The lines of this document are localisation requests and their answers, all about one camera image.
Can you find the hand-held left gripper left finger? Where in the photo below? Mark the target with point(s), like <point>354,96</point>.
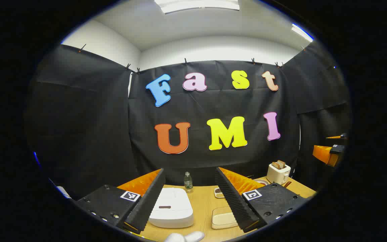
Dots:
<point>148,201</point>

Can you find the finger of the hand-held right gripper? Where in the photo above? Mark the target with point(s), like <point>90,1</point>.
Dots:
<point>323,154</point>
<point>338,136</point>

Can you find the toasted bread slice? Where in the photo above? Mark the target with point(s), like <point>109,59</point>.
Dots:
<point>275,165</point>
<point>282,164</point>

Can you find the round white plate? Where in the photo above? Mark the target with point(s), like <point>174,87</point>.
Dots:
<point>260,182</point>

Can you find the cream square tray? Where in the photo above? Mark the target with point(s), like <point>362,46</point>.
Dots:
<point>222,218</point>

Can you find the clear plastic water bottle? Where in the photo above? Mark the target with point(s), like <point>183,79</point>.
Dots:
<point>188,183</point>

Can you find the white rice cooker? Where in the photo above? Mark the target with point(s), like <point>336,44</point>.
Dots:
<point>171,208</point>

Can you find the white divided grain dish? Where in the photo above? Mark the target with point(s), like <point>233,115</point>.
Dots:
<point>218,192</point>

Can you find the dark wooden spoon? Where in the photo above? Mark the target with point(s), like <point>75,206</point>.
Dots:
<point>287,184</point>

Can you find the ceiling light panel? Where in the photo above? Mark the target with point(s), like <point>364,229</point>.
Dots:
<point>197,5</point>
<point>301,33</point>

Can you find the white toaster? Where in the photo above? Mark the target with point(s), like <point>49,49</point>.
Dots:
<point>277,174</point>

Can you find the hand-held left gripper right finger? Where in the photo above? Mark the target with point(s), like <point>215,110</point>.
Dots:
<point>233,201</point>

